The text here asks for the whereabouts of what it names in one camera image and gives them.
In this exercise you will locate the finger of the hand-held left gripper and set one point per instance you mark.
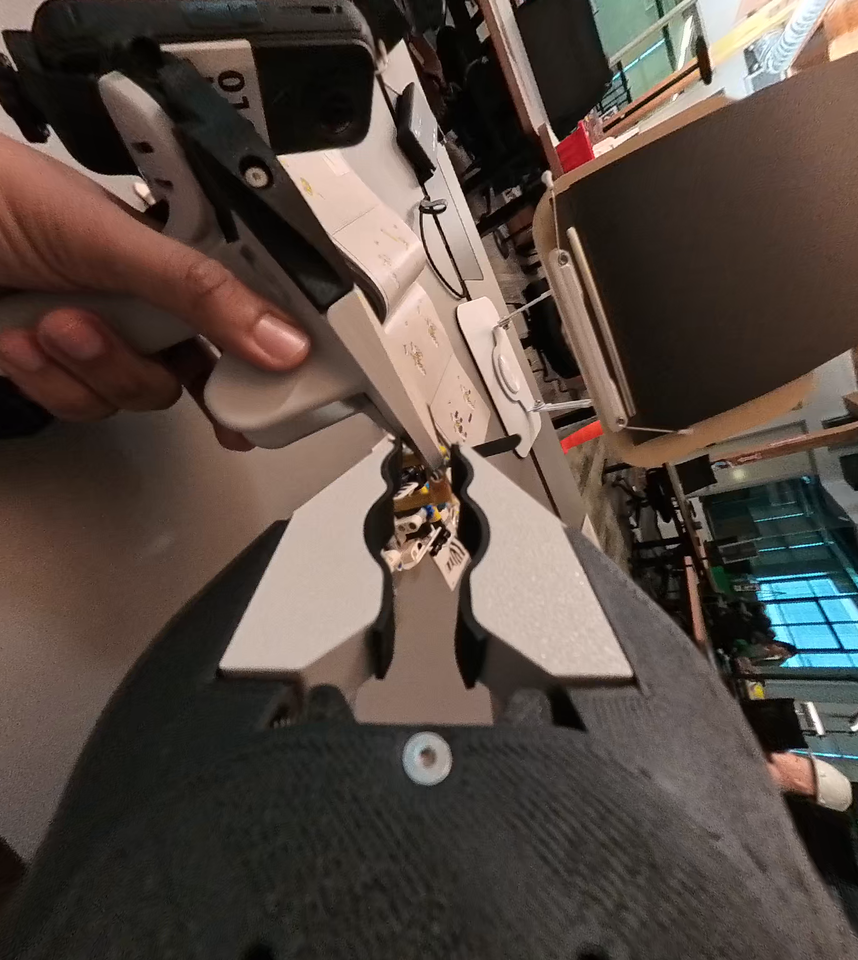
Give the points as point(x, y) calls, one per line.
point(376, 360)

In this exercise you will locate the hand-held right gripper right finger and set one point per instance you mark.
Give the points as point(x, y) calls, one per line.
point(541, 592)

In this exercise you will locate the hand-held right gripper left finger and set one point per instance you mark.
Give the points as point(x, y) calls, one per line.
point(309, 592)

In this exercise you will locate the pile of small lego pieces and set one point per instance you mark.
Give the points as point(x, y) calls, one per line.
point(414, 551)

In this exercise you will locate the tan lego piece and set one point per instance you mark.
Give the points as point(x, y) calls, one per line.
point(432, 495)

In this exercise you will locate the white striped lego panel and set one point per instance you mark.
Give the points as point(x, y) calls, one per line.
point(455, 562)

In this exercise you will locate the person's left hand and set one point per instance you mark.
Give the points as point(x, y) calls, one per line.
point(46, 225)

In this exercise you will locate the white instruction booklet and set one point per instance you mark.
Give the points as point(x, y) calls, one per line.
point(429, 337)

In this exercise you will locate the black power adapter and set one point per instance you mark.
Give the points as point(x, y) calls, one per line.
point(417, 127)

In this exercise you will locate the black office chair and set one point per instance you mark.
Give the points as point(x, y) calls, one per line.
point(552, 337)

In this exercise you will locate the white plastic bar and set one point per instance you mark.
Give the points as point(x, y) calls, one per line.
point(586, 337)

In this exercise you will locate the blue-lit window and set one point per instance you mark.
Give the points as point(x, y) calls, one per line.
point(826, 622)

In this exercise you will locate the red crate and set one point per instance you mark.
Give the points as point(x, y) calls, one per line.
point(575, 150)

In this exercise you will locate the black monitor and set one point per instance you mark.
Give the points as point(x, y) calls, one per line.
point(560, 60)

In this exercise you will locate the black wood-edged board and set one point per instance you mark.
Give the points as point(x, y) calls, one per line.
point(736, 262)

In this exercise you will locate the silver ventilation duct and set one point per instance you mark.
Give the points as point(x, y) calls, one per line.
point(796, 37)

